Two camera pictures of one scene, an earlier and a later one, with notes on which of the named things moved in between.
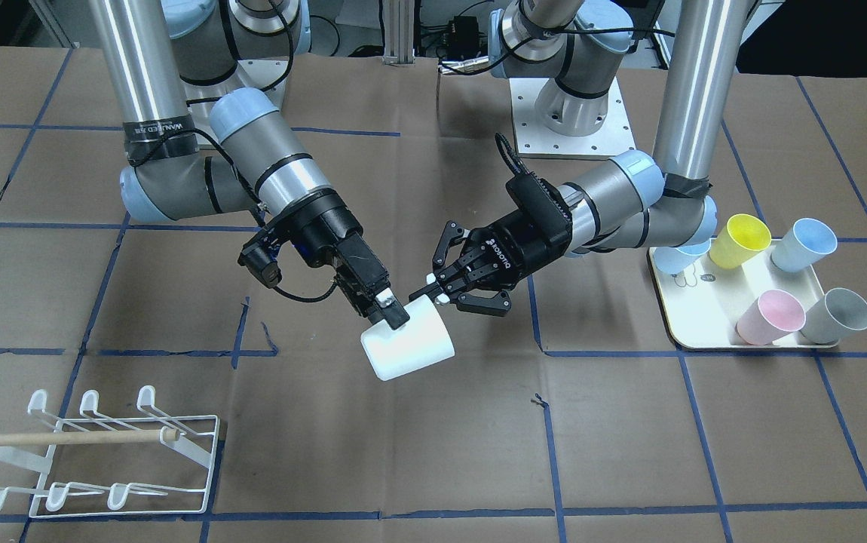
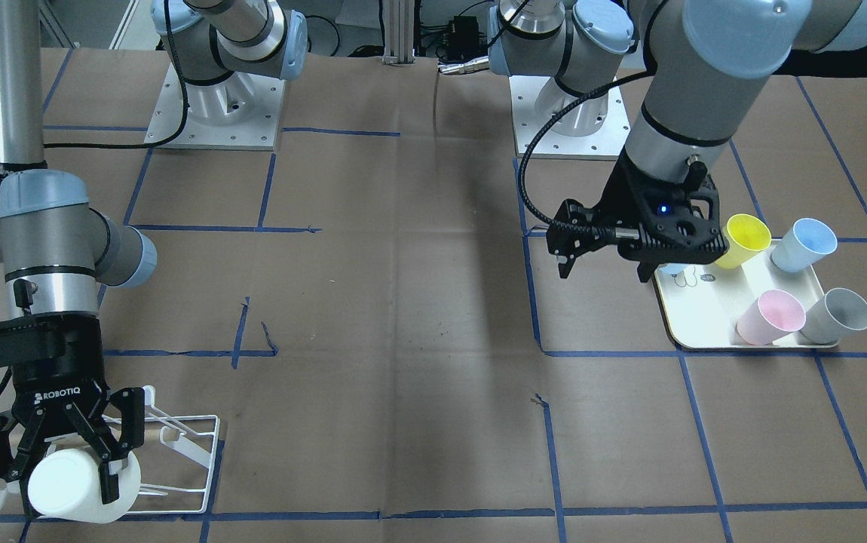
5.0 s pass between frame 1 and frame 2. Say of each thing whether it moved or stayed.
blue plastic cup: stayed
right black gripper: moved
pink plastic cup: stayed
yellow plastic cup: stayed
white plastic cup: moved
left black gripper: moved
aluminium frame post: stayed
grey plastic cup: stayed
